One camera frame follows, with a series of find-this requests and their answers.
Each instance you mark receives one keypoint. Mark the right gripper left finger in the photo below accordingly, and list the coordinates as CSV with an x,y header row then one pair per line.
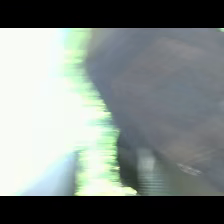
x,y
58,178

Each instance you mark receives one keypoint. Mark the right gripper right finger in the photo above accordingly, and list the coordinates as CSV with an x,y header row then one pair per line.
x,y
146,173

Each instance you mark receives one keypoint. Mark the brown garment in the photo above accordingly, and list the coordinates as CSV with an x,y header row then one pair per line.
x,y
166,86

